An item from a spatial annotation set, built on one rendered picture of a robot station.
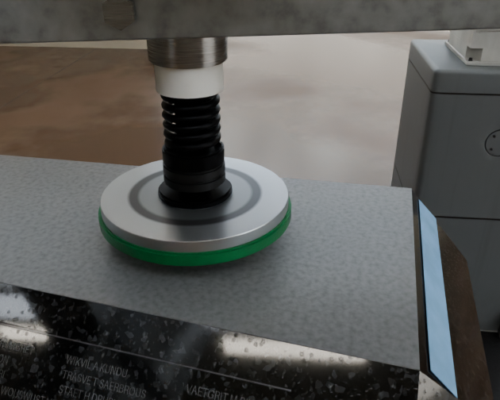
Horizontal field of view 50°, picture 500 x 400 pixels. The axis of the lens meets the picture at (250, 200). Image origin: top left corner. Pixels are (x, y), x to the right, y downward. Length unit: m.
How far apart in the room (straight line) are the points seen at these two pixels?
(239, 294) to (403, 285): 0.17
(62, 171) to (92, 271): 0.28
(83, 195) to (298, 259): 0.32
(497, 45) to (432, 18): 1.05
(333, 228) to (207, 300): 0.20
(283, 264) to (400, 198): 0.23
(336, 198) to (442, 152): 0.86
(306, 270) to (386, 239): 0.12
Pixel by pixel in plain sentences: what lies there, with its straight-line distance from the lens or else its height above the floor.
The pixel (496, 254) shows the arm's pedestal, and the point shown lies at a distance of 1.76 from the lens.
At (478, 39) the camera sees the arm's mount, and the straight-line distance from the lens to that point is 1.55.
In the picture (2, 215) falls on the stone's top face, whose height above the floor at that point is 0.86.
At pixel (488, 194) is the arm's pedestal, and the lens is 1.65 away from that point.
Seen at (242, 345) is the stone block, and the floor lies 0.85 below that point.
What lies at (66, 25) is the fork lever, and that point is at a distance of 0.52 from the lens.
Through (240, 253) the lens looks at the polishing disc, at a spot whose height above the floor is 0.90.
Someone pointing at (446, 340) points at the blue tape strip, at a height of 0.83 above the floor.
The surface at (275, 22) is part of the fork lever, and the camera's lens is 0.49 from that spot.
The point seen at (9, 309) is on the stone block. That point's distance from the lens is 0.61.
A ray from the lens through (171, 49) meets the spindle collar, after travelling 0.53.
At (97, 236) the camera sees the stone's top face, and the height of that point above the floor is 0.86.
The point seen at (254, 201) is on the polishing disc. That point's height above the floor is 0.92.
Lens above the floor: 1.20
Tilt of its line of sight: 28 degrees down
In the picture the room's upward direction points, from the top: straight up
